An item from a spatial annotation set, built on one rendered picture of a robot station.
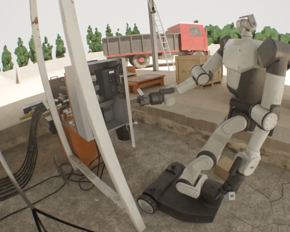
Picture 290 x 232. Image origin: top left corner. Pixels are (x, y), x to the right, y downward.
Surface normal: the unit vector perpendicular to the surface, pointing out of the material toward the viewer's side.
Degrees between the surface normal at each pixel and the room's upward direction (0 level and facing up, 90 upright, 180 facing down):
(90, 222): 0
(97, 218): 0
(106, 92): 90
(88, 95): 80
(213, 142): 90
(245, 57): 85
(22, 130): 90
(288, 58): 110
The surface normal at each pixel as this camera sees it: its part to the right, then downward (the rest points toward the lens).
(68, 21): 0.68, 0.06
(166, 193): -0.08, -0.92
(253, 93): -0.02, 0.58
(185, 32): 0.20, 0.29
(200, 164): -0.62, 0.34
